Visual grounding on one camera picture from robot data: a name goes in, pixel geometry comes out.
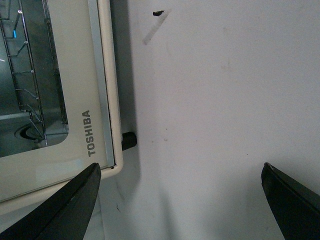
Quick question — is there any chrome wire oven rack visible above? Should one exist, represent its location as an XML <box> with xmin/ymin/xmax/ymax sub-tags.
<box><xmin>0</xmin><ymin>0</ymin><xmax>69</xmax><ymax>147</ymax></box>

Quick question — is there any black oven foot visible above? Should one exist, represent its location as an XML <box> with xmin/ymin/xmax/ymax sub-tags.
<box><xmin>121</xmin><ymin>131</ymin><xmax>137</xmax><ymax>151</ymax></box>

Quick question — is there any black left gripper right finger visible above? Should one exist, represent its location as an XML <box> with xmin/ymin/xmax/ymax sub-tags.
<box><xmin>261</xmin><ymin>162</ymin><xmax>320</xmax><ymax>240</ymax></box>

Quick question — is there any cream Toshiba toaster oven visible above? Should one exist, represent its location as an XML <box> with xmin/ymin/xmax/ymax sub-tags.
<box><xmin>0</xmin><ymin>0</ymin><xmax>125</xmax><ymax>218</ymax></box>

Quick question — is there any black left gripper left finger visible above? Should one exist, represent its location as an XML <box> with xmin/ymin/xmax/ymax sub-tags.
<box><xmin>0</xmin><ymin>163</ymin><xmax>102</xmax><ymax>240</ymax></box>

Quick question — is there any cream glass oven door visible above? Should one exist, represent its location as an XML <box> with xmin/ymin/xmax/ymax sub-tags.
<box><xmin>0</xmin><ymin>0</ymin><xmax>116</xmax><ymax>202</ymax></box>

